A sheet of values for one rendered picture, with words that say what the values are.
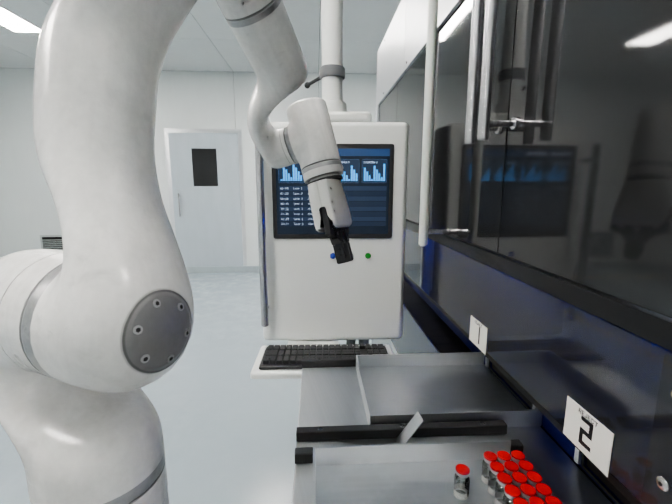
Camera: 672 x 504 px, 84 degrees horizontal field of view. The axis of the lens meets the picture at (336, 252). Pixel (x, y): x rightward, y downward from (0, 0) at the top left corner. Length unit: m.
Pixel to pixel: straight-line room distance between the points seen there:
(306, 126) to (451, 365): 0.70
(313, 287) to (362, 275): 0.17
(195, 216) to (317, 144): 5.38
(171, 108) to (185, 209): 1.46
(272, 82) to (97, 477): 0.57
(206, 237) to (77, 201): 5.73
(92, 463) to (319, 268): 0.97
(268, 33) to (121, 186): 0.36
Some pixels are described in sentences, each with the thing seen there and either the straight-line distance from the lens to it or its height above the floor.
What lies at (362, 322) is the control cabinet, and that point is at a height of 0.87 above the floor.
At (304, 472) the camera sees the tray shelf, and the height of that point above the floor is 0.88.
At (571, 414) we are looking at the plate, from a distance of 0.67.
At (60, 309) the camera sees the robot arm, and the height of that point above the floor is 1.25.
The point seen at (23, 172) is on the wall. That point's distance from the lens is 7.19.
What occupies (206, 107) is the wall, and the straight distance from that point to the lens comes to 6.11.
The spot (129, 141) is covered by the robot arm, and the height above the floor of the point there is 1.39.
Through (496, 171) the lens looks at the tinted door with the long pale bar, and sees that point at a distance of 0.85.
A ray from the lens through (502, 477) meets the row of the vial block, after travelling 0.68.
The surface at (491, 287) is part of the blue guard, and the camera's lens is 0.84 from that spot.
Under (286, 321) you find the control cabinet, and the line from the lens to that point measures 1.35.
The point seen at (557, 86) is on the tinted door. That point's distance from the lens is 0.71.
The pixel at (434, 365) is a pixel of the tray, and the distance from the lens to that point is 1.06.
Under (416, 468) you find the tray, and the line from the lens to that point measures 0.73.
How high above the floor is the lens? 1.35
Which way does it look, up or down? 10 degrees down
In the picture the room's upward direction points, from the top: straight up
